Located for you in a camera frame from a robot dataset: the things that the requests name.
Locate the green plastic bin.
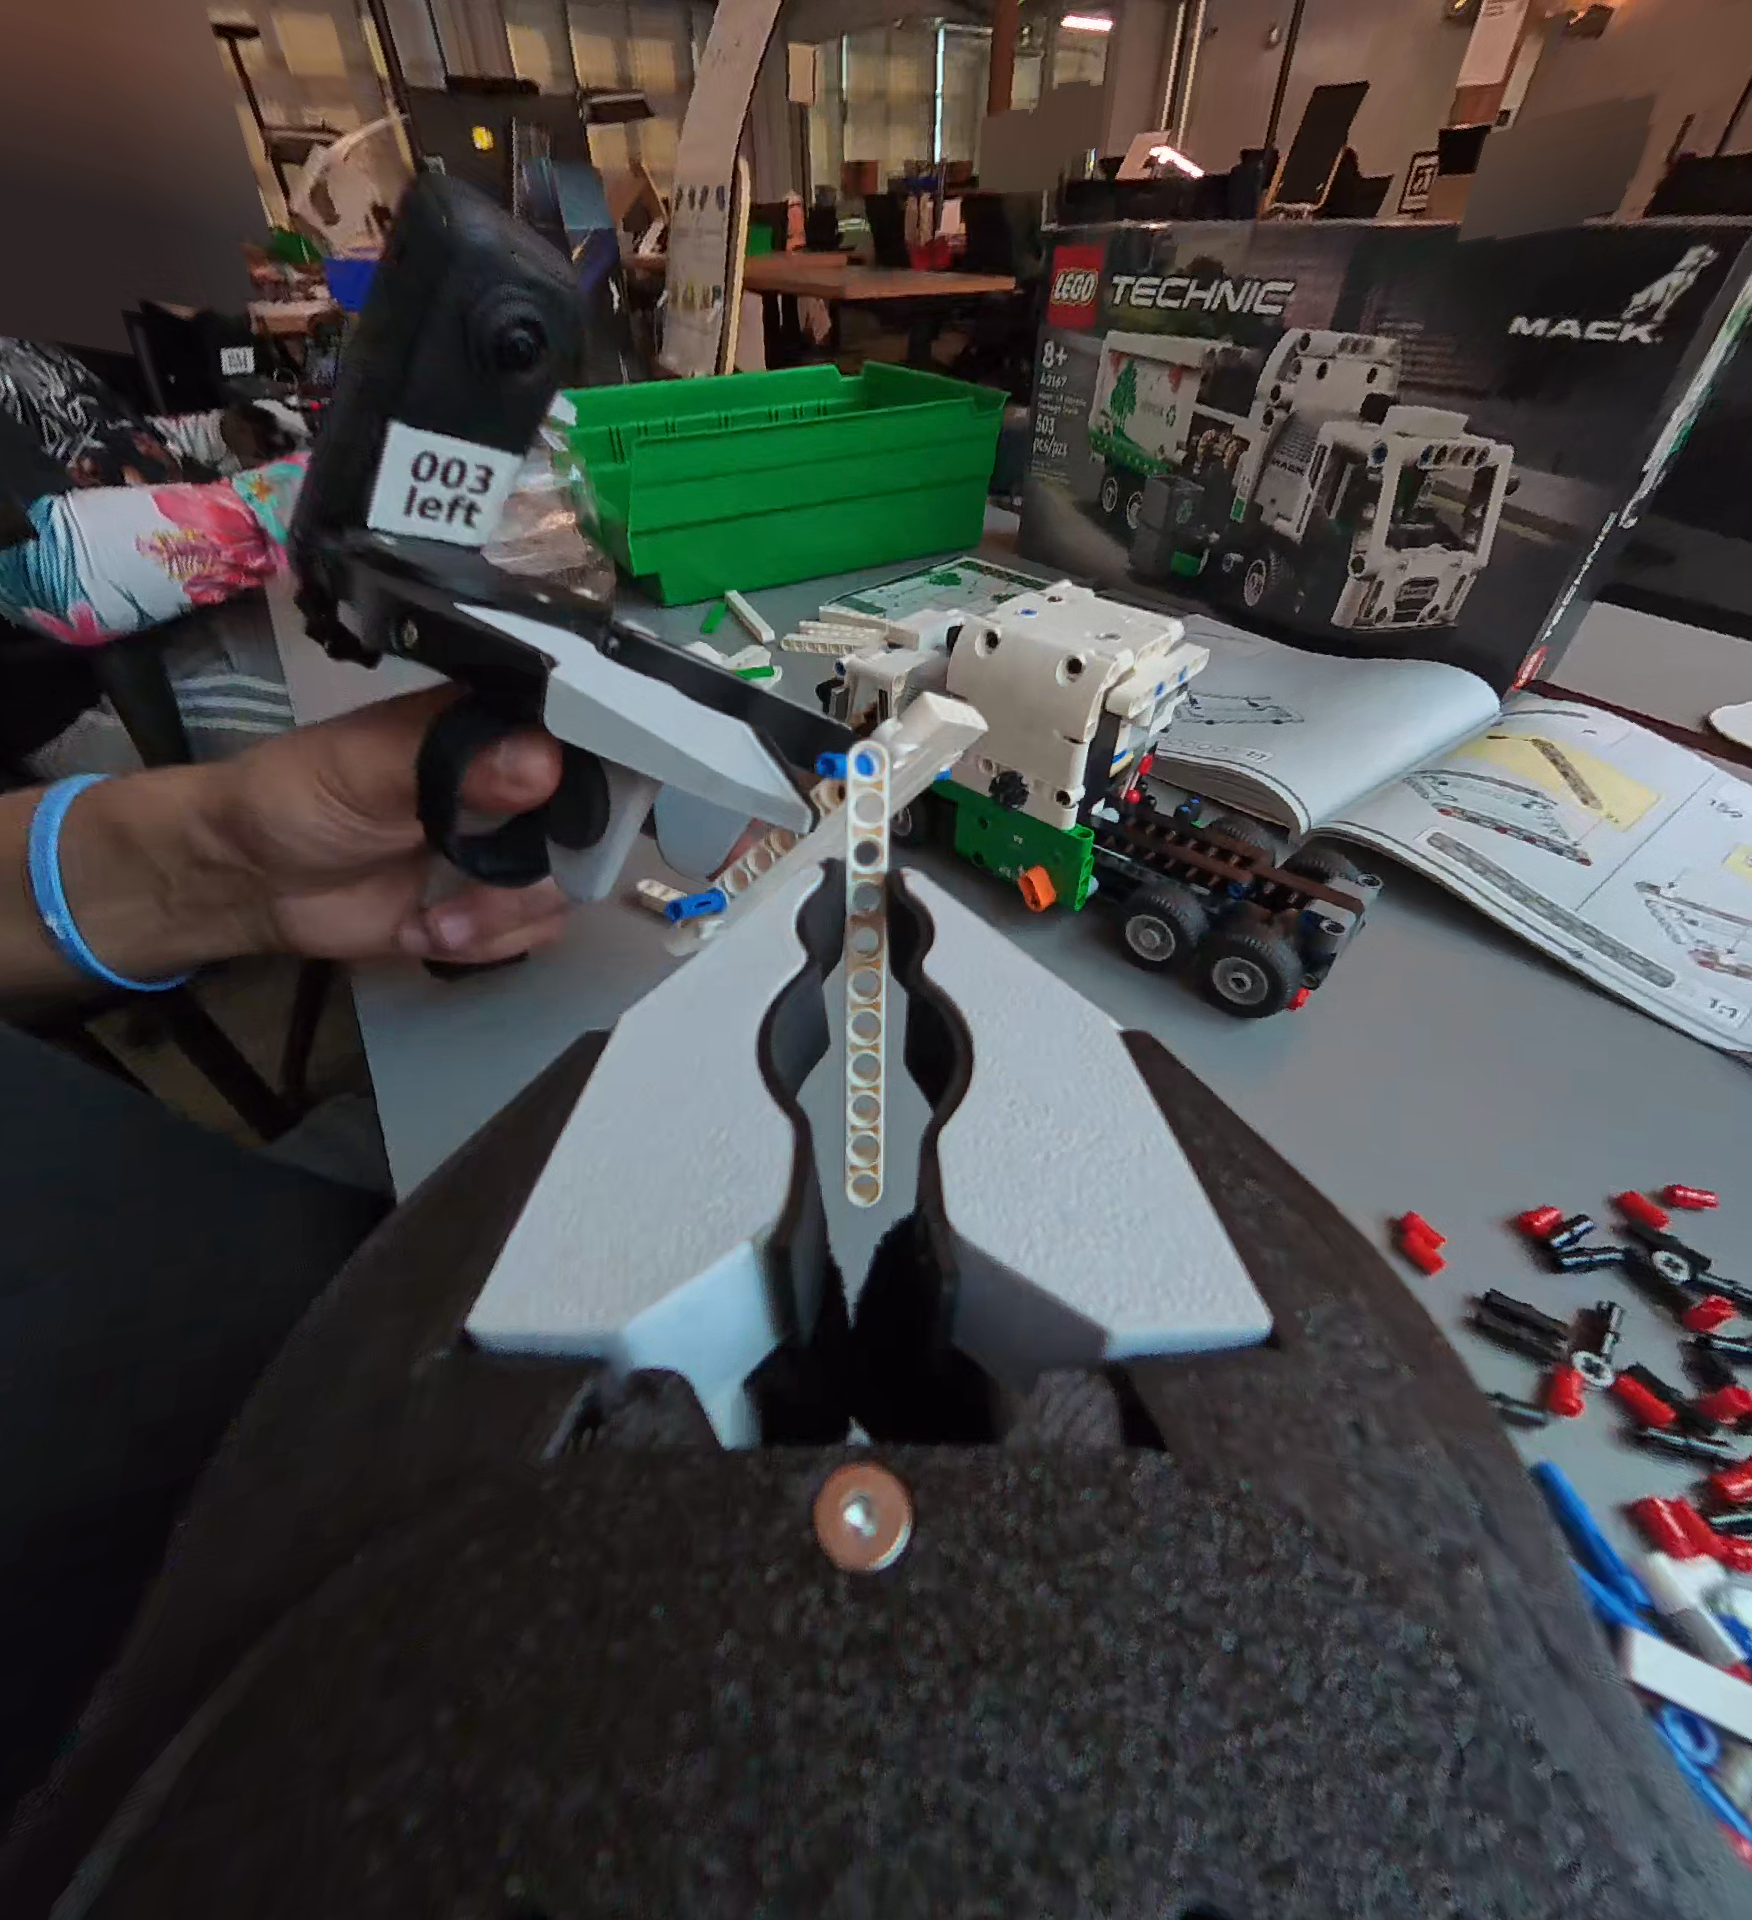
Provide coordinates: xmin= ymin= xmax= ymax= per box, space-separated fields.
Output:
xmin=552 ymin=359 xmax=1013 ymax=608

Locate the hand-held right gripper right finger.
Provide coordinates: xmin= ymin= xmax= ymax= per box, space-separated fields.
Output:
xmin=876 ymin=868 xmax=1277 ymax=1389

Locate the long wooden table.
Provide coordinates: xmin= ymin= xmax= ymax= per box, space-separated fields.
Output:
xmin=622 ymin=245 xmax=1020 ymax=377

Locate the clear plastic bag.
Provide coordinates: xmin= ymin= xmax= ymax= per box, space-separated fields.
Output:
xmin=487 ymin=398 xmax=626 ymax=590

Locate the white lego beam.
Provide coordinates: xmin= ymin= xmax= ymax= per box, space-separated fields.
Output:
xmin=844 ymin=737 xmax=895 ymax=1209

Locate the blue plastic bin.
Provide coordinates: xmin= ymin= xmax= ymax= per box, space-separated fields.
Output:
xmin=1528 ymin=1463 xmax=1752 ymax=1920

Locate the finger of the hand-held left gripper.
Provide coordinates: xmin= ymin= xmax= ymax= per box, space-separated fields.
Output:
xmin=610 ymin=614 xmax=861 ymax=765
xmin=455 ymin=602 xmax=820 ymax=887

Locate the white standing banner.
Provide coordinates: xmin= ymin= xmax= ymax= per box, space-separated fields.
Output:
xmin=662 ymin=0 xmax=790 ymax=380

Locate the instruction booklet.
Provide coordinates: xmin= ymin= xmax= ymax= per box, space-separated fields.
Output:
xmin=1146 ymin=614 xmax=1752 ymax=1103

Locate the pile of red black pins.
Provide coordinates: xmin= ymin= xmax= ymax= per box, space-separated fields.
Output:
xmin=1394 ymin=1185 xmax=1752 ymax=1614

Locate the white and green lego truck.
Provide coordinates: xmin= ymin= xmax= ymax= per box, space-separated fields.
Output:
xmin=817 ymin=583 xmax=1386 ymax=1022

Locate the person's left hand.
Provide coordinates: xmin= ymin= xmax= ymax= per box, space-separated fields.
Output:
xmin=193 ymin=687 xmax=572 ymax=980

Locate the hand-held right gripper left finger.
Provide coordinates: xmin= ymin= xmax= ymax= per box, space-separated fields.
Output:
xmin=467 ymin=868 xmax=855 ymax=1447

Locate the blue wristband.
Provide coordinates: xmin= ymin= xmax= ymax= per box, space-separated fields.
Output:
xmin=24 ymin=772 xmax=203 ymax=994

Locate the lego set box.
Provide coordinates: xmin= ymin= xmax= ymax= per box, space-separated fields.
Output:
xmin=1018 ymin=210 xmax=1752 ymax=691

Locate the white lego beam assembly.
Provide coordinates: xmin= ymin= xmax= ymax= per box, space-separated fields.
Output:
xmin=633 ymin=690 xmax=992 ymax=961

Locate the green and white sticker sheet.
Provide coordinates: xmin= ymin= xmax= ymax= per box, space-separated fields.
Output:
xmin=822 ymin=559 xmax=1060 ymax=631

